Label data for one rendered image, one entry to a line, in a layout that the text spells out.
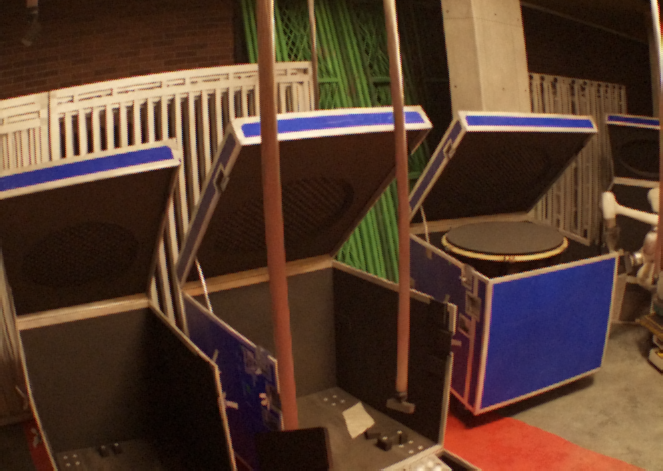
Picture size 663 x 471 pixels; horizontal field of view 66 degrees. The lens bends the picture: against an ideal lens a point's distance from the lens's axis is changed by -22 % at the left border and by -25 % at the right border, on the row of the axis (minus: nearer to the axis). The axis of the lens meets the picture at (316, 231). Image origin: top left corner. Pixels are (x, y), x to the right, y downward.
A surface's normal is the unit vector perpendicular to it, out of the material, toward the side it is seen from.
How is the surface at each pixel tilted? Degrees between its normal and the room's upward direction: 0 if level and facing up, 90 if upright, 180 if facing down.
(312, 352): 90
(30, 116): 87
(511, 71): 90
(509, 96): 90
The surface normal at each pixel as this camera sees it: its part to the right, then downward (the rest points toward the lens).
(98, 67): 0.58, 0.16
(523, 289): 0.25, 0.22
